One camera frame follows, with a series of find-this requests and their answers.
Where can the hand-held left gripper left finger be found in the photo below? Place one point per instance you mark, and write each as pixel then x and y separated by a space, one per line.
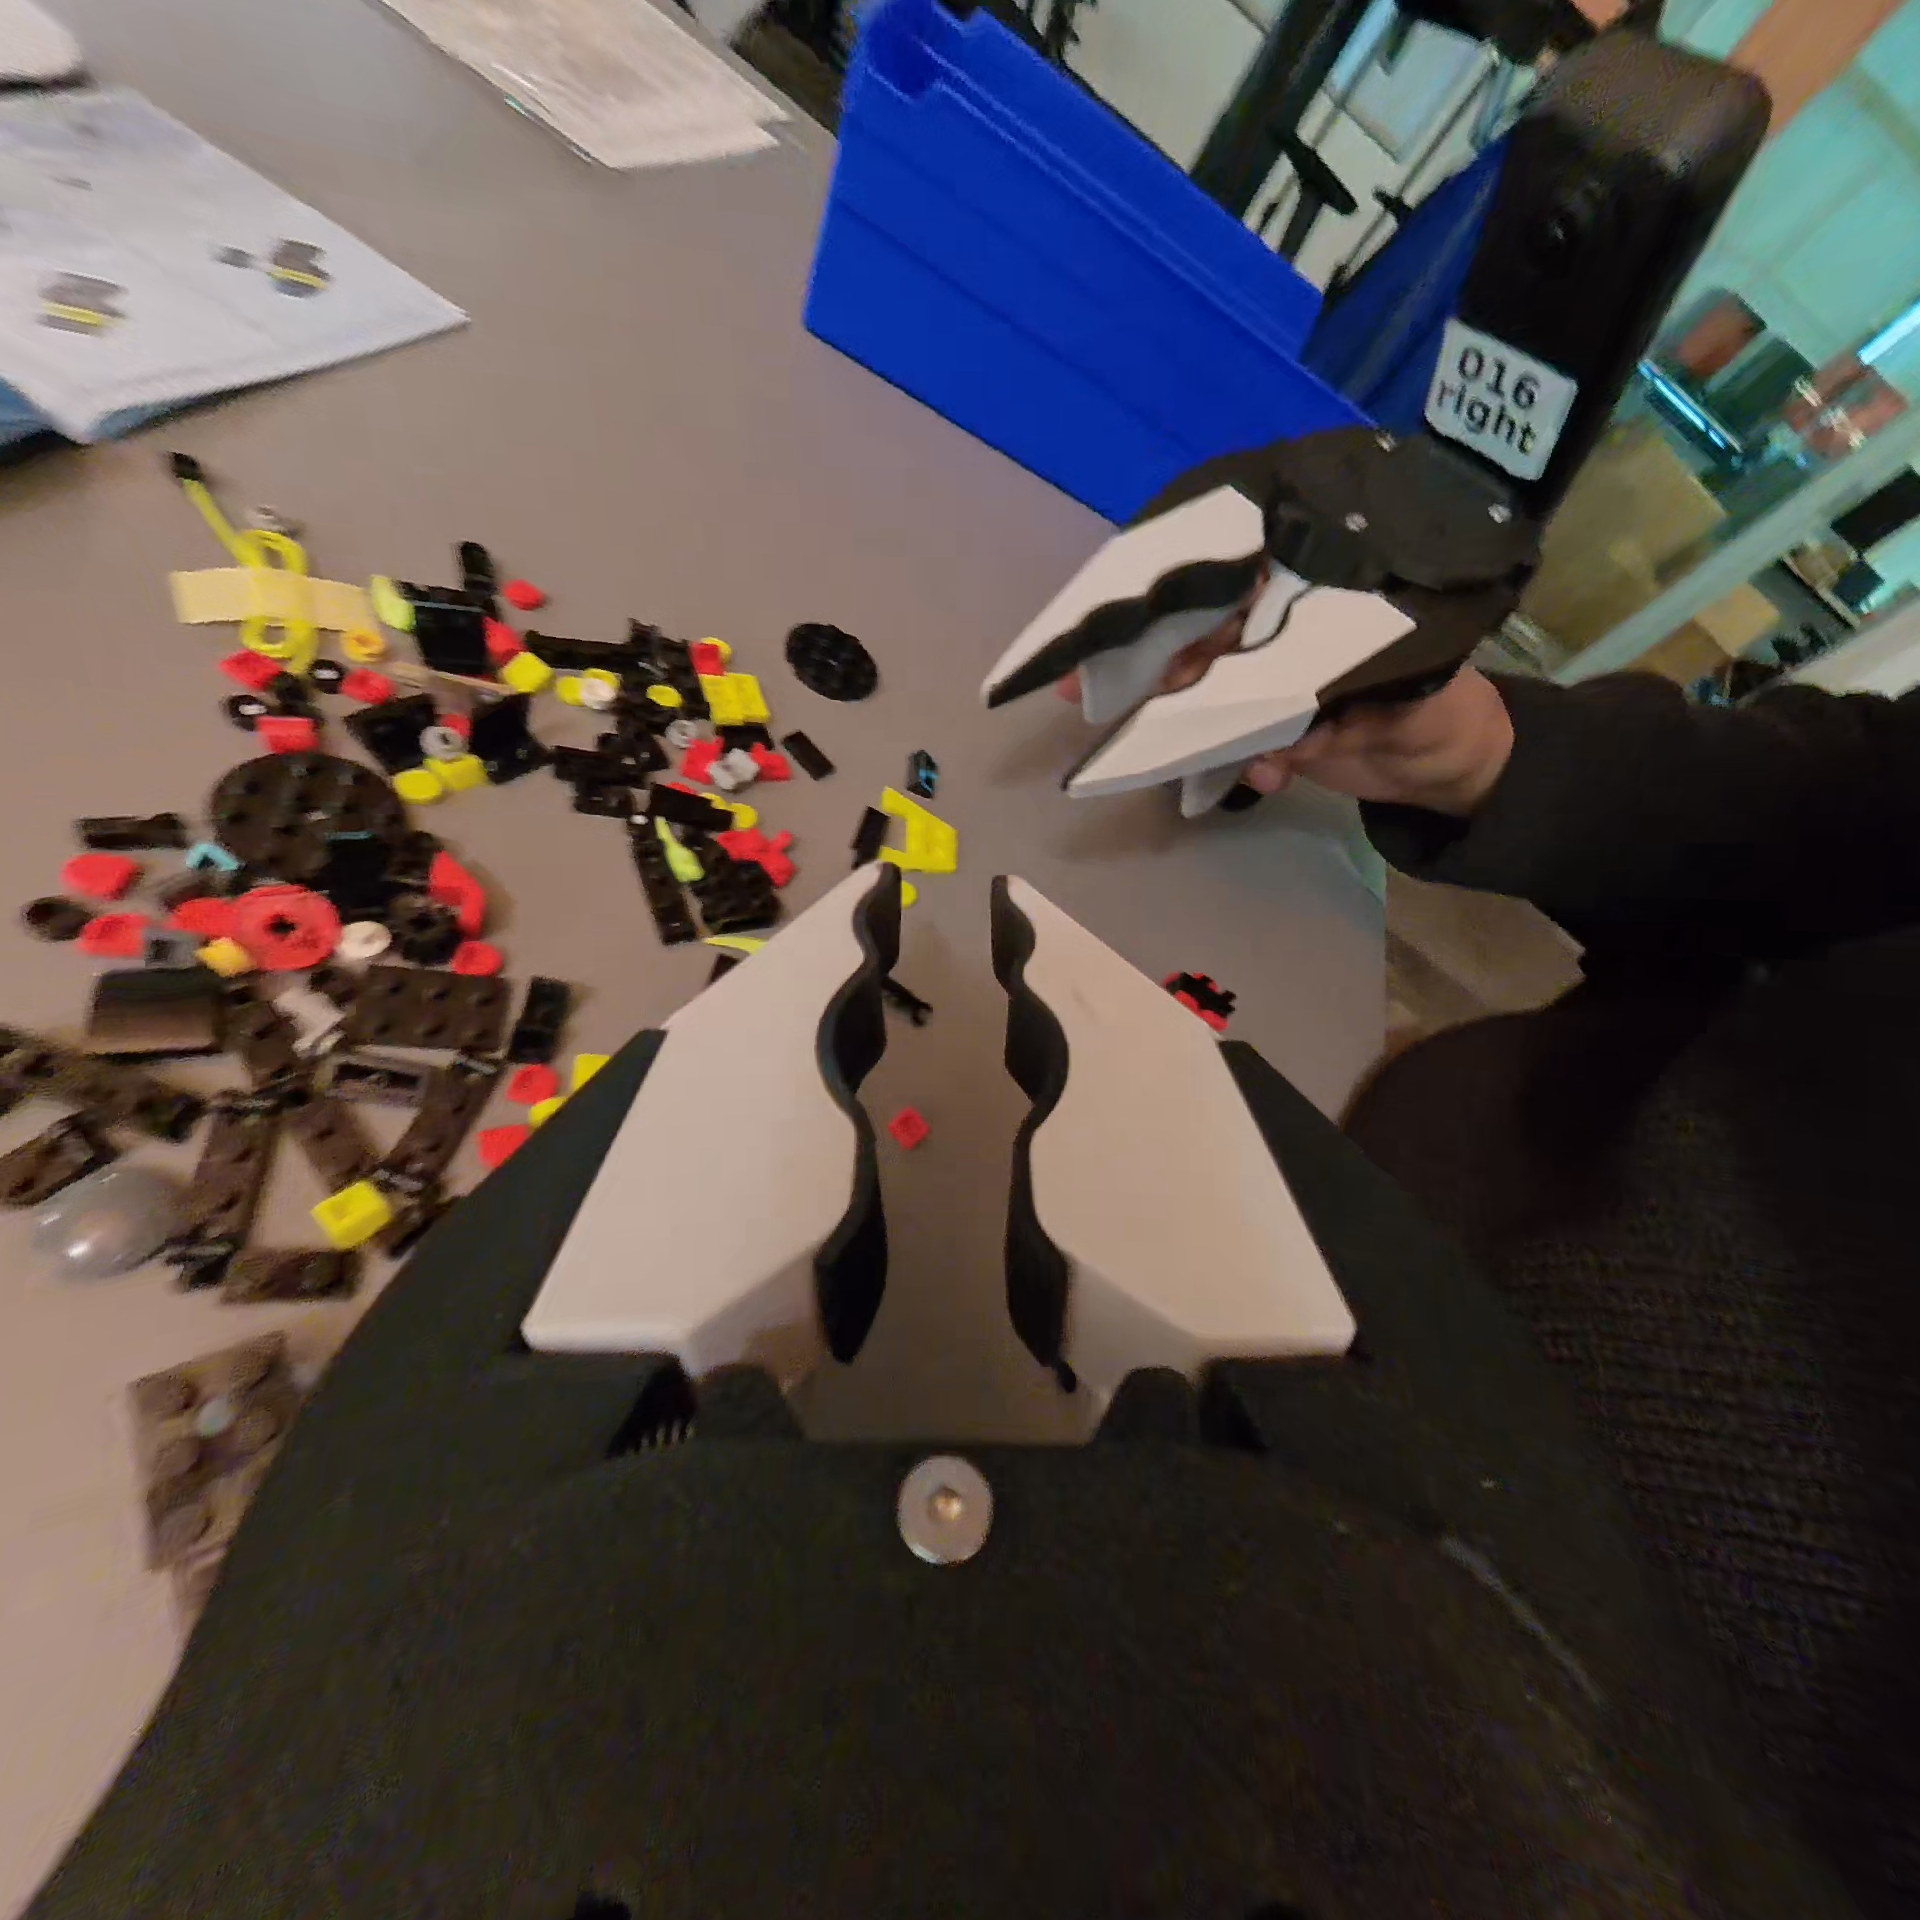
pixel 720 1171

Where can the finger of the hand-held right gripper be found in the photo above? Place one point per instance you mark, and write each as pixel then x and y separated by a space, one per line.
pixel 1289 662
pixel 1140 555

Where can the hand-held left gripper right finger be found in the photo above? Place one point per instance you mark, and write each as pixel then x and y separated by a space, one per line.
pixel 1171 1201

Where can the long black red yellow lego assembly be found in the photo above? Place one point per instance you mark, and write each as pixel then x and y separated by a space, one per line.
pixel 1200 998

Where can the pile of lego pieces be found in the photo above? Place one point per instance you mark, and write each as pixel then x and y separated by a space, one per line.
pixel 307 819

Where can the person's right forearm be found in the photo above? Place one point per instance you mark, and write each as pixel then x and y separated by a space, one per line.
pixel 1680 809

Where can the tiny red lego piece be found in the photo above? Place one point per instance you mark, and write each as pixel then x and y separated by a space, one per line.
pixel 907 1127

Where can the black lego clip piece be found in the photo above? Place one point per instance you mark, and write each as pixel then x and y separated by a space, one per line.
pixel 906 998

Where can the dark round lego plate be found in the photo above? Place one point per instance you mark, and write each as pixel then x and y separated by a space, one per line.
pixel 829 662

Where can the yellow wedge lego plate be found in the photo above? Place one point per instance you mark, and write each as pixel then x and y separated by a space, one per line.
pixel 921 845

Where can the black rectangular lego tile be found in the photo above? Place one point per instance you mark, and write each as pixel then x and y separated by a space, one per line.
pixel 805 755

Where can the lego instruction booklet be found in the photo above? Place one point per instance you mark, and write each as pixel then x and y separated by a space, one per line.
pixel 195 255

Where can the person's right hand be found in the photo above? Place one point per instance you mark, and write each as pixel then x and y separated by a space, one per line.
pixel 1424 751

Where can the blue storage bin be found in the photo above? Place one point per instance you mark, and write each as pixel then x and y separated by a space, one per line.
pixel 1049 270

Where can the printed paper sheet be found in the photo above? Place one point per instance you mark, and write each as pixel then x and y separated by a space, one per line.
pixel 600 75

